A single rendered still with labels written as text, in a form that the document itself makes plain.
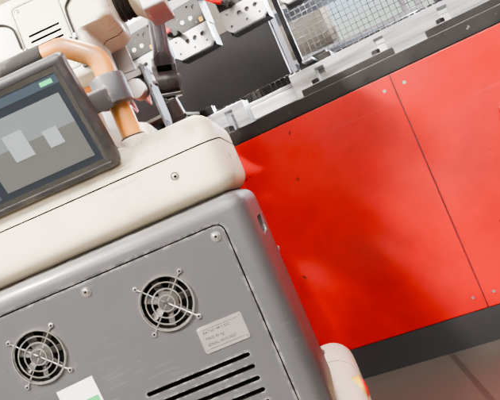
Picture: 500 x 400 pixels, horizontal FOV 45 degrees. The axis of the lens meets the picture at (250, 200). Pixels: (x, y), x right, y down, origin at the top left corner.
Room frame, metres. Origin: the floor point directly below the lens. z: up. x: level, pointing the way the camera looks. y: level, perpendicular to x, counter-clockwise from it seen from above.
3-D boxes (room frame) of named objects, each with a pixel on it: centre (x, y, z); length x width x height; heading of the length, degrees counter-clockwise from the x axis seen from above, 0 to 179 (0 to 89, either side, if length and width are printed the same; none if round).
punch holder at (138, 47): (2.12, 0.14, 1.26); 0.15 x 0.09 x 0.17; 70
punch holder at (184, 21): (2.05, -0.04, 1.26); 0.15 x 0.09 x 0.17; 70
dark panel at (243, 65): (2.67, 0.17, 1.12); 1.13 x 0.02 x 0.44; 70
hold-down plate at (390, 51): (1.85, -0.43, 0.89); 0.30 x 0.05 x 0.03; 70
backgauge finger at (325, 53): (2.10, -0.40, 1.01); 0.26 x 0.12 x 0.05; 160
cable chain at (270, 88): (2.42, -0.21, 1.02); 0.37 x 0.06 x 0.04; 70
